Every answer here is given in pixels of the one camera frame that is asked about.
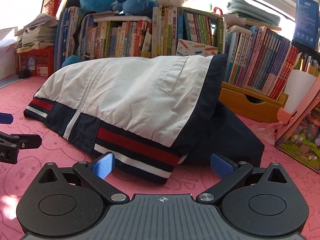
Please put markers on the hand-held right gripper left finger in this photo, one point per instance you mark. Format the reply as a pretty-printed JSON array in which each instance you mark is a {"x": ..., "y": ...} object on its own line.
[{"x": 103, "y": 165}]

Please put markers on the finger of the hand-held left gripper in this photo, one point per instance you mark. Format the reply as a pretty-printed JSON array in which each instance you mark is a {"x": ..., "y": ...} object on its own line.
[
  {"x": 27, "y": 141},
  {"x": 6, "y": 118}
]

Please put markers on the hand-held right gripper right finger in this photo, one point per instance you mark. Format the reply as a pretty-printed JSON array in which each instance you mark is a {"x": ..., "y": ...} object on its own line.
[{"x": 220, "y": 166}]

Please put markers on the white and navy jacket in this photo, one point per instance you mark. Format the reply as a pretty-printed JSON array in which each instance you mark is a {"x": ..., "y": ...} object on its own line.
[{"x": 125, "y": 92}]

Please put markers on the pink rabbit print mat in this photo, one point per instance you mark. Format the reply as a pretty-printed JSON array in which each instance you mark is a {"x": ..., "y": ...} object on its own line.
[{"x": 37, "y": 97}]

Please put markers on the small black box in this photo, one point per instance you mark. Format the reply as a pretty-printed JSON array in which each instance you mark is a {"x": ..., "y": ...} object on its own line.
[{"x": 24, "y": 74}]

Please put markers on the clear plastic wrapper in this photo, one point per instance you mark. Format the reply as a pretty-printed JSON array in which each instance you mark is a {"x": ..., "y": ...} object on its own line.
[{"x": 271, "y": 131}]

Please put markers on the large red plastic basket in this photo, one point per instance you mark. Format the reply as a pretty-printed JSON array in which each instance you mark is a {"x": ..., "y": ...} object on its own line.
[{"x": 35, "y": 60}]

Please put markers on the white cardboard box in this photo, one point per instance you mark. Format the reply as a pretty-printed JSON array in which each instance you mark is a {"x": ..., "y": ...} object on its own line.
[{"x": 8, "y": 52}]

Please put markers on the wooden drawer organiser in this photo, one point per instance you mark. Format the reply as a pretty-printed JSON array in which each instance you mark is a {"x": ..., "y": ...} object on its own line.
[{"x": 240, "y": 102}]

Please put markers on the blue plush ball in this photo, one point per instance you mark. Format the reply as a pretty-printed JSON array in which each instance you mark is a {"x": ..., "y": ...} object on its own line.
[{"x": 70, "y": 61}]

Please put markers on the stack of papers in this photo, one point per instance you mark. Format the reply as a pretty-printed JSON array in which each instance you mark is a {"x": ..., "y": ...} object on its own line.
[{"x": 37, "y": 32}]

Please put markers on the pink wooden stand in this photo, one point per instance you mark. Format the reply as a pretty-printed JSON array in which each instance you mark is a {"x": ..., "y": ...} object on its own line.
[{"x": 297, "y": 112}]

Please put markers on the row of tall blue books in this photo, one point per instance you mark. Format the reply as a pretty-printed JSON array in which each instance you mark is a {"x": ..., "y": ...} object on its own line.
[{"x": 66, "y": 35}]

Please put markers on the row of pink blue books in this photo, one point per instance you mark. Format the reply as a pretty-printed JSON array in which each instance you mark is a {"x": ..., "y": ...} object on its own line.
[{"x": 262, "y": 60}]

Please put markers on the white box with pencil print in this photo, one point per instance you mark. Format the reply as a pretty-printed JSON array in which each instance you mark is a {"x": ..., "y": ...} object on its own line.
[{"x": 195, "y": 48}]

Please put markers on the small red plastic basket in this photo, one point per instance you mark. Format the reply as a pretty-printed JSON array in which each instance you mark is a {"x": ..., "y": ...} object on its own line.
[{"x": 53, "y": 6}]

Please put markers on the dark grey board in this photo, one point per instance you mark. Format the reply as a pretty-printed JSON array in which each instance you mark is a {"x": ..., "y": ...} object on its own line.
[{"x": 68, "y": 0}]

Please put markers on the row of green yellow books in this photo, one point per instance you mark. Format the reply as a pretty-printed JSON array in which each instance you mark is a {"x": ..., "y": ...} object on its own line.
[{"x": 170, "y": 30}]

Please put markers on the stack of light blue folders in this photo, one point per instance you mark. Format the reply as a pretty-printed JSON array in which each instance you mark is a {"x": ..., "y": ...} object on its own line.
[{"x": 252, "y": 11}]

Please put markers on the small blue plush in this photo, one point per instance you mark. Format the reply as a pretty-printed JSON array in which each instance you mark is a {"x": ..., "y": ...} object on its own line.
[{"x": 136, "y": 5}]

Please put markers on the blue carton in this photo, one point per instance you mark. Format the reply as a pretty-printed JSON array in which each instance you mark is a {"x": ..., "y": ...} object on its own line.
[{"x": 306, "y": 22}]

